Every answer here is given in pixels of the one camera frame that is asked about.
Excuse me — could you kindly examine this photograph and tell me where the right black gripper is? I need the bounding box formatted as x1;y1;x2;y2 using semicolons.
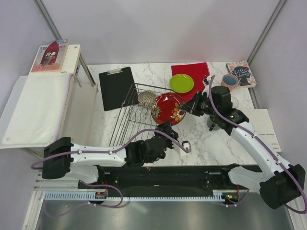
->
180;91;219;117

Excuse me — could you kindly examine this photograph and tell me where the dark brown floral plate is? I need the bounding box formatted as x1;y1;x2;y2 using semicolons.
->
151;92;186;126

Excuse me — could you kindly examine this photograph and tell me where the green plate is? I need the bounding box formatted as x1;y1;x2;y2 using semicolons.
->
169;74;194;93

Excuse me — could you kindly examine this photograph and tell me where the grey ceramic mug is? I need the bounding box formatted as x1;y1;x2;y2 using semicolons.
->
207;116;220;131

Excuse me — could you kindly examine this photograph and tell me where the grey wire dish rack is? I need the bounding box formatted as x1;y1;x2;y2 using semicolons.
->
109;83;173;146

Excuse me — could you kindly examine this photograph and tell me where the patterned ceramic bowl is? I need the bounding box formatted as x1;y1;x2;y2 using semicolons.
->
138;91;157;109

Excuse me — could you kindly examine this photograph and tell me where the clear drinking glass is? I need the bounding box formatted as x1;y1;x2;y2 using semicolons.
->
231;96;239;108

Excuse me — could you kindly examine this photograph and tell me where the pink plastic cup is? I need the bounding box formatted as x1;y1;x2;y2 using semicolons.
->
221;74;239;92

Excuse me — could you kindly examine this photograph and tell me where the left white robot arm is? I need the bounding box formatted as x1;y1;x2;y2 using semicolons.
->
42;122;178;188

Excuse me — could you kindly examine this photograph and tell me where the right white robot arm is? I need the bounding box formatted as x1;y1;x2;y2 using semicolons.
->
179;86;307;209

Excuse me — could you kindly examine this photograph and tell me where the red folder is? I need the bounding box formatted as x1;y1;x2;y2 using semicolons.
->
171;62;210;102

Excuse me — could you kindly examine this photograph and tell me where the Little Women book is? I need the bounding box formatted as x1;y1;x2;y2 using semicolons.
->
226;60;257;88

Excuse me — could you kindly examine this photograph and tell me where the black clipboard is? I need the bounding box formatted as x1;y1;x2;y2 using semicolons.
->
99;67;138;111

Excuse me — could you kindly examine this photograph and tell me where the white spiral notebook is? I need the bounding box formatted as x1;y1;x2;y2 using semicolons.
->
242;108;282;152

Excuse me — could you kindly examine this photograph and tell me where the red cover book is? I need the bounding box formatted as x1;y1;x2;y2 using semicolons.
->
30;39;68;73

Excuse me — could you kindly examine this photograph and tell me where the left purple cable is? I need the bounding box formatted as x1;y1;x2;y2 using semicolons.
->
31;129;190;218

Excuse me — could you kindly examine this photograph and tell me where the purple cable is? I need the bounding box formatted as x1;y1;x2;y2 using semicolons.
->
208;76;307;214
31;129;190;218

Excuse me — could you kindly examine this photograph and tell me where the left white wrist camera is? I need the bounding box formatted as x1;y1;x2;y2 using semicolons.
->
175;140;192;156

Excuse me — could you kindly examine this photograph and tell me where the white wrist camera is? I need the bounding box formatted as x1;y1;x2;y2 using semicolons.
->
202;75;214;91
175;140;192;156

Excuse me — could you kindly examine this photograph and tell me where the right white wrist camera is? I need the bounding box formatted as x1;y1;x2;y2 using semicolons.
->
202;75;214;91

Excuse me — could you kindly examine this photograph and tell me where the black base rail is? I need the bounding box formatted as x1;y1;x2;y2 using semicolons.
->
76;163;262;198

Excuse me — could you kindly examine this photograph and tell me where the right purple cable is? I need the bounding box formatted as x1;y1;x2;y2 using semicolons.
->
208;76;307;214

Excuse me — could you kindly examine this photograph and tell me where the light blue cable duct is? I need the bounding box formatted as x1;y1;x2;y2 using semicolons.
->
44;190;238;202

